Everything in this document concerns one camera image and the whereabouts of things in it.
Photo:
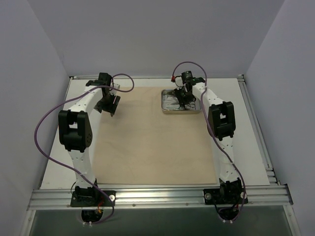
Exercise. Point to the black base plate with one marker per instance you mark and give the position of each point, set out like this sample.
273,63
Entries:
222,196
92,199

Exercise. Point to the steel forceps clamp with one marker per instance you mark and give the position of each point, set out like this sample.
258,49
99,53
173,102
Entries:
190,107

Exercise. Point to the beige surgical wrap cloth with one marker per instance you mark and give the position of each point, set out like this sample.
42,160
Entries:
140,144

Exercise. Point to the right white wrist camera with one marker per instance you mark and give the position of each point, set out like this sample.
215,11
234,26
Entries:
173,78

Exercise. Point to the green white suture packet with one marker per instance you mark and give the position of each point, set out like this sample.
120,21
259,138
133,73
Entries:
169,99

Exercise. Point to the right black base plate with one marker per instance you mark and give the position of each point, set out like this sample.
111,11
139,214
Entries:
222,196

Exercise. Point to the front aluminium rail frame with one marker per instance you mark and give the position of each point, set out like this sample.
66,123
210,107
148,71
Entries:
146,198

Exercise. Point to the stainless steel instrument tray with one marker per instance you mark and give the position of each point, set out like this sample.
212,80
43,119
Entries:
177,108

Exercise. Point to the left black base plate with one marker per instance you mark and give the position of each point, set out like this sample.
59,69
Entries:
92,199

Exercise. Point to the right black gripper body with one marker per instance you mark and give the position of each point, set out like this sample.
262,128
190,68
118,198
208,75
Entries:
185,97

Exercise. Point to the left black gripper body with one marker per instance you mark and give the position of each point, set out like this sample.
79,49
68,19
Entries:
108,105

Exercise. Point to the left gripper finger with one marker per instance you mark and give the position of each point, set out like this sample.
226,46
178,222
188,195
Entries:
113,104
99,106

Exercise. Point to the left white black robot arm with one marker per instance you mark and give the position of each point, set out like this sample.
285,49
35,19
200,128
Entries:
75,131

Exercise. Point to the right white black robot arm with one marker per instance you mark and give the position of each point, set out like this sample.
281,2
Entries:
220,121

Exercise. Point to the back aluminium rail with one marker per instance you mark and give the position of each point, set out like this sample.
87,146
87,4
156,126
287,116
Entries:
85,77

